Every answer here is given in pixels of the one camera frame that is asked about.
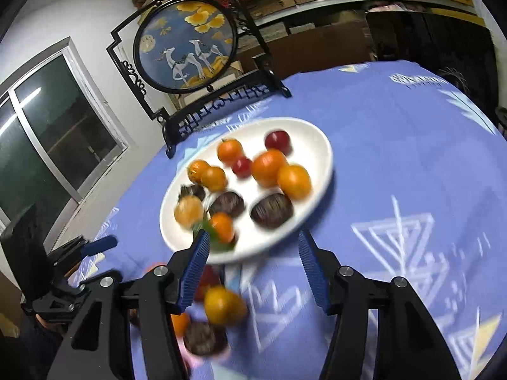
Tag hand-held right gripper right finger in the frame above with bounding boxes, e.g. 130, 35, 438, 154
298, 230, 462, 380

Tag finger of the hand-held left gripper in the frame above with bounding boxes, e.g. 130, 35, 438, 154
49, 235, 118, 265

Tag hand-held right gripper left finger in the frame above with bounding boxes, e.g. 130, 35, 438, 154
47, 230, 211, 380

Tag dark red plum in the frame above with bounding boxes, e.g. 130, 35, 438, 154
196, 265, 222, 291
265, 129, 293, 155

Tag orange with green leaf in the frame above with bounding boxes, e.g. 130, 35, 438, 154
198, 212, 237, 252

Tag pile of small oranges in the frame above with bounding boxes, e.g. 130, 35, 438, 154
146, 138, 313, 337

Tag white plate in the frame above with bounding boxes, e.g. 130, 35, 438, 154
159, 117, 333, 265

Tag blue printed tablecloth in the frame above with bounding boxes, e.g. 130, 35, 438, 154
48, 59, 507, 380

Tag round embroidered deer table screen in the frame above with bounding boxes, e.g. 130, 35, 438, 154
106, 0, 293, 159

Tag brown cardboard box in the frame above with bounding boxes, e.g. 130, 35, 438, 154
289, 22, 373, 74

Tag aluminium frame window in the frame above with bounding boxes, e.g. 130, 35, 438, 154
0, 37, 129, 242

